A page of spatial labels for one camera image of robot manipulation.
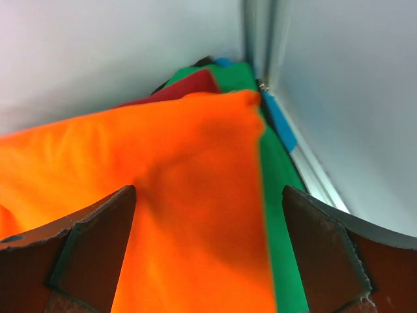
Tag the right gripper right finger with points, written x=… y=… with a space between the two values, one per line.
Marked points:
x=347 y=264

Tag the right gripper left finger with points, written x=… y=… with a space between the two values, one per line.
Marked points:
x=72 y=264

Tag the orange t shirt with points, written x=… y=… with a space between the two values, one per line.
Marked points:
x=198 y=241

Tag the folded green t shirt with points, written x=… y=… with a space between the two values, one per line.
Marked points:
x=278 y=171

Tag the folded blue t shirt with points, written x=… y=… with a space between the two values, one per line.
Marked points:
x=278 y=137

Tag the folded red t shirt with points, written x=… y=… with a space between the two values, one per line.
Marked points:
x=201 y=81

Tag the right aluminium frame post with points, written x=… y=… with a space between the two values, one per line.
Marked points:
x=265 y=28

